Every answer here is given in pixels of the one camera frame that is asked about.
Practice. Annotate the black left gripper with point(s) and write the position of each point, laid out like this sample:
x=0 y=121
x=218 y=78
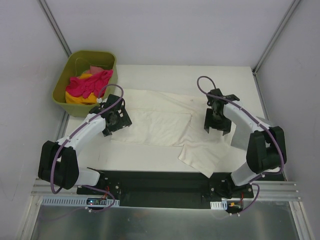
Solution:
x=122 y=119

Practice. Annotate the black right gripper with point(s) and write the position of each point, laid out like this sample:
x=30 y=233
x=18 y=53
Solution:
x=217 y=123

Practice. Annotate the white t shirt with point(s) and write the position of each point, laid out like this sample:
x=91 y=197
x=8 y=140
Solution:
x=174 y=120

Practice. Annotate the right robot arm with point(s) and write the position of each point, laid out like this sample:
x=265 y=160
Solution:
x=266 y=148

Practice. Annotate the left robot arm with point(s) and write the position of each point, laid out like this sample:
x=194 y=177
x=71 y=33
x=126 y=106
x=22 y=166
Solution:
x=59 y=160

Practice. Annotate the yellow t shirt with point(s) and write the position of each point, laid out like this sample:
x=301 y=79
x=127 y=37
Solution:
x=90 y=100

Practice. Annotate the grey folded t shirt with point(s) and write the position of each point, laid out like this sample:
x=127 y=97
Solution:
x=240 y=140

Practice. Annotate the pink t shirt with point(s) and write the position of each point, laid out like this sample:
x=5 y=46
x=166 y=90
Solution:
x=83 y=87

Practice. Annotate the olive green plastic bin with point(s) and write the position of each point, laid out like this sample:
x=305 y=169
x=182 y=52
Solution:
x=83 y=76

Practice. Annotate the salmon t shirt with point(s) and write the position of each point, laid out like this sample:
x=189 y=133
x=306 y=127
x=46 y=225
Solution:
x=94 y=70

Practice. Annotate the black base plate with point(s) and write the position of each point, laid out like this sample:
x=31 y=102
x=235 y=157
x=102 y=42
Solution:
x=177 y=190

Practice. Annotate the white right cable duct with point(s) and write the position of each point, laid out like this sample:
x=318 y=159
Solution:
x=219 y=205

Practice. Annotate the white cable duct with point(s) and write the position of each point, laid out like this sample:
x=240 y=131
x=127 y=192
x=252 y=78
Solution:
x=219 y=205
x=65 y=201

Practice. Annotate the aluminium front rail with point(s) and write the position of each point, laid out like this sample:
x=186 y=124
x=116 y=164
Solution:
x=283 y=191

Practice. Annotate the white left cable duct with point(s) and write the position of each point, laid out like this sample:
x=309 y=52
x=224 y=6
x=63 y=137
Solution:
x=65 y=201

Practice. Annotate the left aluminium corner post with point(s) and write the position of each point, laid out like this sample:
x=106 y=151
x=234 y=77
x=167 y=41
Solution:
x=55 y=27

